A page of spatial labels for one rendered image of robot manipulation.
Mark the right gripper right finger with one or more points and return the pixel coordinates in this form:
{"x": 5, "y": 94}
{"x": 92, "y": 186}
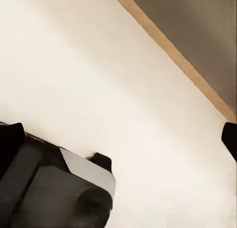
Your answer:
{"x": 229, "y": 138}

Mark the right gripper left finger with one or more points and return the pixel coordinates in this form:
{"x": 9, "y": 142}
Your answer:
{"x": 12, "y": 138}

